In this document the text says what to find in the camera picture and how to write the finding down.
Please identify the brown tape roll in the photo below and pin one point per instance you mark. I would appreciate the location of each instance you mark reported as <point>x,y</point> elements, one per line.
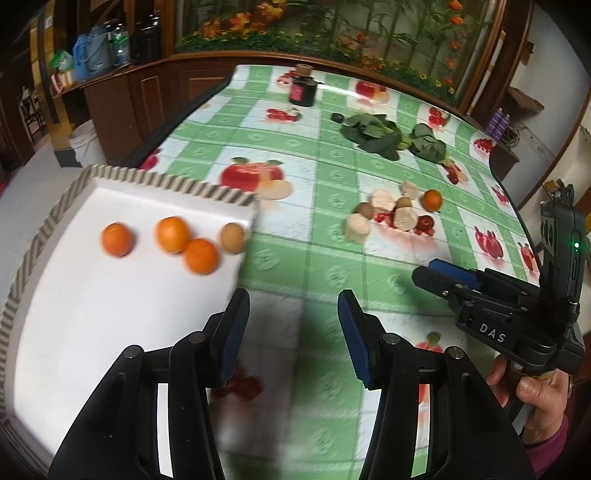
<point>304,70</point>

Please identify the flower and bamboo wall mural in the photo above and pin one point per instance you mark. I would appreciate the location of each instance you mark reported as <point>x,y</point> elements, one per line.
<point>392,27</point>

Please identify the blue-grey water jug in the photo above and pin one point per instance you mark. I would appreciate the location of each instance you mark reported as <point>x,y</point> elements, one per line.
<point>100,46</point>

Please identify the black bottle with pink label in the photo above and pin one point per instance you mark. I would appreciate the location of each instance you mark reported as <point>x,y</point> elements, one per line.
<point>302,90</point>

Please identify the person's right forearm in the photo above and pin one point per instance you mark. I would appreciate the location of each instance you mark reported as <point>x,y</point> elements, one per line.
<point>551,447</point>

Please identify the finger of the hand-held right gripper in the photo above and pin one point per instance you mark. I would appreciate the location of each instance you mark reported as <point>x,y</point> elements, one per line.
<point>455,273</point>
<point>434,281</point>

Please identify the green and white bag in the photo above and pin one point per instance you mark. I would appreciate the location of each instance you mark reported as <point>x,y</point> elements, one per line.
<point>62,62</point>

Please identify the green checked fruit-print tablecloth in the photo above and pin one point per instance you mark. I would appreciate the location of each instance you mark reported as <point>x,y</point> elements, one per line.
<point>332,184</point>

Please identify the person's right hand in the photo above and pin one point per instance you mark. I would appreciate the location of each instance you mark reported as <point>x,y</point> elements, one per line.
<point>545,406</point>

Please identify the brown kiwi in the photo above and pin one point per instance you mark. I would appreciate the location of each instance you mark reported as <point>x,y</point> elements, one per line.
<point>367,210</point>
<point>405,201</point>
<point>232,237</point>

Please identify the small black cap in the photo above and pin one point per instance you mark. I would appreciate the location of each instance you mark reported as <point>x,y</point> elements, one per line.
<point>338,117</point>

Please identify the blue thermos bottle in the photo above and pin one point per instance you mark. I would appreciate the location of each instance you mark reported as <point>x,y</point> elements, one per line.
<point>81,55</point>

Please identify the orange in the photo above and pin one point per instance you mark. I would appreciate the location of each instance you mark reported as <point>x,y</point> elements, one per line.
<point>173,234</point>
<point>117,239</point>
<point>432,200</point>
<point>201,256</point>

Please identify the purple bottle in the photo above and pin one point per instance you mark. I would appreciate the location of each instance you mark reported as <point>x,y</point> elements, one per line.
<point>496,122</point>
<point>504,123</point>

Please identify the wooden cabinet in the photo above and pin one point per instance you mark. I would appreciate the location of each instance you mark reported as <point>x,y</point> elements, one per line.
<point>152,92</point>

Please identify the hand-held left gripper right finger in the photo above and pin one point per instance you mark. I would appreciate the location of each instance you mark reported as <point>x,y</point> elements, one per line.
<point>353,337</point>

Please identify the clear plastic bottle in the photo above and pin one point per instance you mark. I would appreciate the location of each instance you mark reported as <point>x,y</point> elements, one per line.
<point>121,44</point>

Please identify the white tray with striped rim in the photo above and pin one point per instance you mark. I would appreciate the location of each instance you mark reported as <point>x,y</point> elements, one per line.
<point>115,314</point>

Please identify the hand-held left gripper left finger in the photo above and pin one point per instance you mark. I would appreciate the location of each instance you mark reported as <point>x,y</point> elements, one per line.
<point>233,334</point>

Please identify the dark wooden chair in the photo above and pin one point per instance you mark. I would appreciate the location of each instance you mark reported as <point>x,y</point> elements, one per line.
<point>30,113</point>

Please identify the leafy green vegetable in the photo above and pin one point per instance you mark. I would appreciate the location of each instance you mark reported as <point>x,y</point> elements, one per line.
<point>427,143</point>
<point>371,134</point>

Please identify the black pot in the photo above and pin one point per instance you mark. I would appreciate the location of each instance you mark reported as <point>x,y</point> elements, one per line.
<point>147,37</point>

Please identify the small red fruit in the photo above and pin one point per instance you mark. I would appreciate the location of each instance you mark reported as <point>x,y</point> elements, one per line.
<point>425,224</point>

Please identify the white plastic bucket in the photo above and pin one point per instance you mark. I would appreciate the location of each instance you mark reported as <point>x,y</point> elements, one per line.
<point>87,145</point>

